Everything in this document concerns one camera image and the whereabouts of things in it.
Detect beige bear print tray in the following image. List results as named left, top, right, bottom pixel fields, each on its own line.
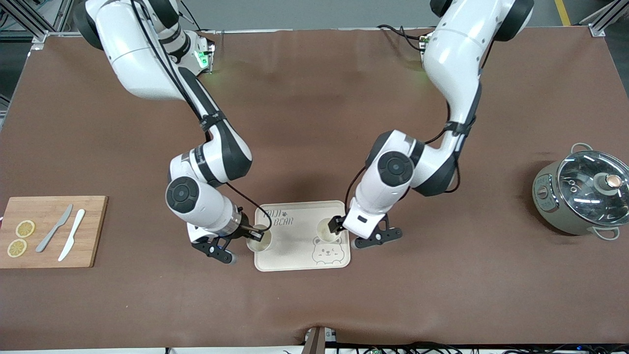
left=254, top=200, right=351, bottom=272

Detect glass pot lid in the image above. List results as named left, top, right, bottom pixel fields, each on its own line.
left=557, top=150, right=629, bottom=227

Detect brown table cover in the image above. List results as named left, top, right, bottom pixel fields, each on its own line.
left=0, top=27, right=629, bottom=351

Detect grey plastic knife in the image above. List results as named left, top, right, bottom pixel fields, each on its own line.
left=35, top=204, right=74, bottom=253

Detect white plastic knife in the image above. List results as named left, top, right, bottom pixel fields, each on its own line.
left=57, top=209, right=86, bottom=262

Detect green electric cooking pot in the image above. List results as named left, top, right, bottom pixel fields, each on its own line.
left=532, top=143, right=629, bottom=241

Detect aluminium frame profile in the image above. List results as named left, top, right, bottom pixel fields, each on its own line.
left=0, top=0, right=79, bottom=44
left=579, top=0, right=629, bottom=38

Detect white IKEA cup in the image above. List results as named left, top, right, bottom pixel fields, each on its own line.
left=315, top=218, right=344, bottom=244
left=246, top=227, right=274, bottom=253

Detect black base cables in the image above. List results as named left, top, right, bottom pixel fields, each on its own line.
left=376, top=24, right=430, bottom=50

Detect bamboo cutting board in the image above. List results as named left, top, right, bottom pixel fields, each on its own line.
left=0, top=196, right=109, bottom=269

